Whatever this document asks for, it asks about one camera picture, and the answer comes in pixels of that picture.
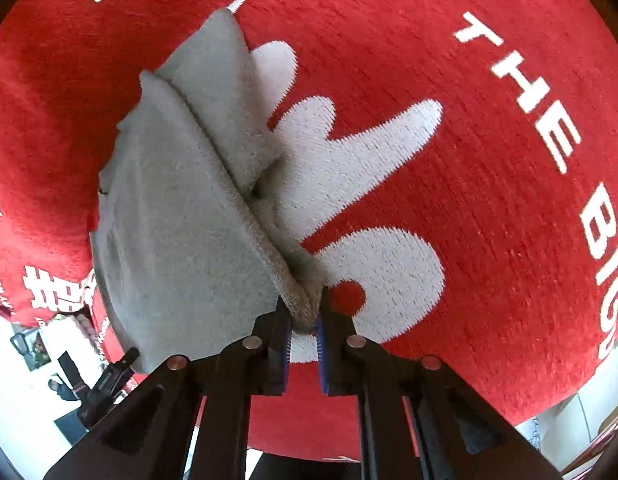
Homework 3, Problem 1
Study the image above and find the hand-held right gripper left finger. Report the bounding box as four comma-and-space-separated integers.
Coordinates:
44, 295, 292, 480

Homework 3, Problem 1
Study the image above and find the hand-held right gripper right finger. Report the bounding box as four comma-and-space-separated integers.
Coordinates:
316, 287, 565, 480

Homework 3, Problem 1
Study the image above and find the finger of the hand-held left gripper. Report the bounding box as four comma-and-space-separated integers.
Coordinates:
79, 347, 140, 429

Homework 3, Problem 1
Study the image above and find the grey knit sweater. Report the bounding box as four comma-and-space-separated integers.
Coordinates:
89, 7, 330, 376

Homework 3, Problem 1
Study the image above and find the white fringed cloth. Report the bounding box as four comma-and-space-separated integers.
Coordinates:
51, 310, 100, 356

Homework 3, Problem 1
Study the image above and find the red printed blanket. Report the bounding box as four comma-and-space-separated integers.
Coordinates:
0, 0, 618, 463

